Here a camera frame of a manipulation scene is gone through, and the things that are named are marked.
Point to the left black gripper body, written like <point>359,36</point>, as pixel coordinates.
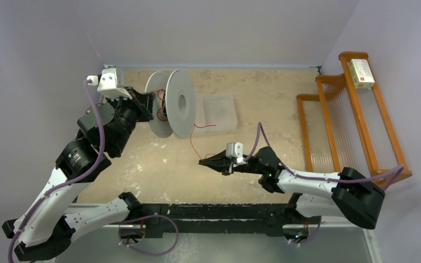
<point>143,114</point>

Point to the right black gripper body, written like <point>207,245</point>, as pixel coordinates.
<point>246,167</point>

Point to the grey plastic cable spool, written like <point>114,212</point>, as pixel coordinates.
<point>174,106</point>

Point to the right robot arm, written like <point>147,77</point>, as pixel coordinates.
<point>346,194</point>

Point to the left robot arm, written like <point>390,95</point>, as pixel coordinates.
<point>47,229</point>

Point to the translucent plastic divided tray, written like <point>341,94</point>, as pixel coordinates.
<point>215,112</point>

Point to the orange wooden rack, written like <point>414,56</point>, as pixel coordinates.
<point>344,126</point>

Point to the white box red label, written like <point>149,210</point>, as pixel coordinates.
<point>361,73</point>

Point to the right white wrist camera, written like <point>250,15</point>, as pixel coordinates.
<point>234,150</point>

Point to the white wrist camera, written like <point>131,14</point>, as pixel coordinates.
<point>234,150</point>
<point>108,84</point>

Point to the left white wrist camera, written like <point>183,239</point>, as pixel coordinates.
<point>108,84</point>

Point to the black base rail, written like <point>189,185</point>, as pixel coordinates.
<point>271,219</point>

